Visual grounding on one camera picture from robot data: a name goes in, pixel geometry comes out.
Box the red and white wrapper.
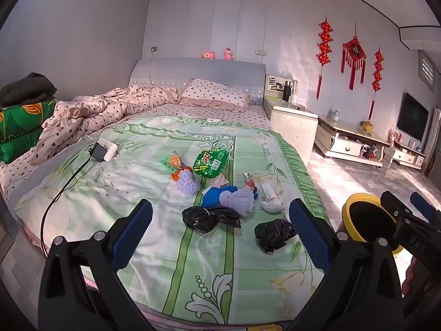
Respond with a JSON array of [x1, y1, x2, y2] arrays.
[[243, 171, 257, 194]]

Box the small green snack packet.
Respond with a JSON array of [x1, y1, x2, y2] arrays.
[[160, 151, 183, 175]]

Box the dark folded cloth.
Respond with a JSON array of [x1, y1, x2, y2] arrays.
[[0, 72, 57, 107]]

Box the green leaf-print folded blanket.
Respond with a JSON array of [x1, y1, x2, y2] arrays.
[[0, 98, 59, 163]]

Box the green floral bedspread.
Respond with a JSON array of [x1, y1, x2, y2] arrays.
[[14, 112, 335, 325]]

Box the window with blind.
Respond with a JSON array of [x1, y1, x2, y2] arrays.
[[418, 51, 441, 94]]

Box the purple foam fruit net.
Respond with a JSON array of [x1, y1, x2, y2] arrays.
[[220, 186, 257, 218], [171, 166, 201, 195]]

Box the bed with grey headboard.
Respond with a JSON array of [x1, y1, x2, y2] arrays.
[[0, 58, 336, 331]]

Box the white power strip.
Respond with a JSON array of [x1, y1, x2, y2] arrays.
[[97, 137, 119, 162]]

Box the cream low cabinet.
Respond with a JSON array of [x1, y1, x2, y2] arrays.
[[315, 117, 391, 169]]

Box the person's right hand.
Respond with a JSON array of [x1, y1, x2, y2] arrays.
[[401, 258, 441, 299]]

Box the black television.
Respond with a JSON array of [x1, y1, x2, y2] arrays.
[[396, 92, 430, 143]]

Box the pink polka-dot duvet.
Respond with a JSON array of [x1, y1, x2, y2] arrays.
[[29, 84, 188, 166]]

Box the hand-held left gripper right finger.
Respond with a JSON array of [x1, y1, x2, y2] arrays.
[[286, 198, 404, 331]]

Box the black power cable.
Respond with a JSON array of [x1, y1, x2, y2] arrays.
[[41, 155, 93, 249]]

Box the black plastic bag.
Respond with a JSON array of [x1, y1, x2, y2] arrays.
[[254, 218, 297, 254], [181, 206, 242, 232]]

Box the green snack bag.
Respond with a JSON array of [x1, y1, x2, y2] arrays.
[[192, 146, 231, 179]]

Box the polka-dot ruffled pillow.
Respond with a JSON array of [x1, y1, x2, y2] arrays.
[[177, 78, 252, 112]]

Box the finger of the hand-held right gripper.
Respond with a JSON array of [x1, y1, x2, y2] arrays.
[[409, 192, 439, 222], [380, 191, 415, 229]]

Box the black power adapter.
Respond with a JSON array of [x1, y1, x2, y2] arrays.
[[89, 143, 108, 162]]

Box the red diamond knot wall hanging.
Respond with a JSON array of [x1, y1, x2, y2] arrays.
[[341, 23, 367, 91]]

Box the cream television stand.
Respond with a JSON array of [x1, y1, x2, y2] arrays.
[[384, 141, 428, 170]]

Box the yellow trash bin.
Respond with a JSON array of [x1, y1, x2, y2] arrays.
[[339, 194, 405, 257]]

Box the blue glove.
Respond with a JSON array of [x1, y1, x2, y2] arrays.
[[201, 185, 238, 209]]

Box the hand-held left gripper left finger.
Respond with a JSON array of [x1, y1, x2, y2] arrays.
[[39, 199, 154, 331]]

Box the white nightstand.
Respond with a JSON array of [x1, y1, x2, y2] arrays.
[[263, 74, 319, 152]]

